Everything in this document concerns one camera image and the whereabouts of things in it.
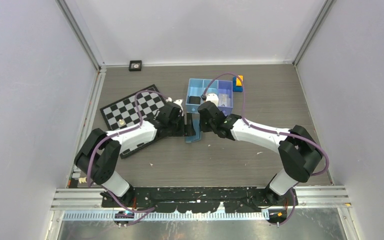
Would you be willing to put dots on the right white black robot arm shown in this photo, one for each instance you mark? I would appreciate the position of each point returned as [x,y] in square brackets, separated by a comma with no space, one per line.
[298,152]

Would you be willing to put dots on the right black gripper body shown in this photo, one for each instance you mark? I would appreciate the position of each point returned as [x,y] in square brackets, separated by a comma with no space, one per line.
[205,126]

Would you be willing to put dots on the blue compartment organizer tray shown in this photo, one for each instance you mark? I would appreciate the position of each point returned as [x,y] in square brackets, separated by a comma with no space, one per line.
[220,91]

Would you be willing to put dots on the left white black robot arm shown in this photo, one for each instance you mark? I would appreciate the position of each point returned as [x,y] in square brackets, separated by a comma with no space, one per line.
[99,154]

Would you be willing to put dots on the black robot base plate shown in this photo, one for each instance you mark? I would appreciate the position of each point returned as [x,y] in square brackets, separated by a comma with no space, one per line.
[243,199]

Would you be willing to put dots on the clear item in tray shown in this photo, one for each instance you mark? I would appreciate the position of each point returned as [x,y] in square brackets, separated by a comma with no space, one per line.
[224,100]

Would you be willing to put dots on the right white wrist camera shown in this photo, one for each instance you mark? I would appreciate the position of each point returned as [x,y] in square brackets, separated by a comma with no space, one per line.
[213,98]

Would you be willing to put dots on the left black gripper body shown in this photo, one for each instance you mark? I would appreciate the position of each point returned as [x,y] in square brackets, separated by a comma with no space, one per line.
[178,122]

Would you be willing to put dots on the small cream plastic part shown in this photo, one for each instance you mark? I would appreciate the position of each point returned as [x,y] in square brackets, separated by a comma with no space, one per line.
[82,180]

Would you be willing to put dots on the black item in tray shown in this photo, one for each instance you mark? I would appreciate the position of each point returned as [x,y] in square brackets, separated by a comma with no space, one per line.
[194,100]

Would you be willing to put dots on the black white chessboard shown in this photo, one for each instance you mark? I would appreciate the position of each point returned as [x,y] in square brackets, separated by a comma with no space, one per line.
[148,101]

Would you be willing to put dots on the blue and orange toy block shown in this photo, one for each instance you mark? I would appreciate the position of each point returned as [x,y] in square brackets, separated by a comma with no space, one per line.
[237,85]

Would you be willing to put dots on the small black square box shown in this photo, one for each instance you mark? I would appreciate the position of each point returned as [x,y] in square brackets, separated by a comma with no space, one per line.
[135,66]

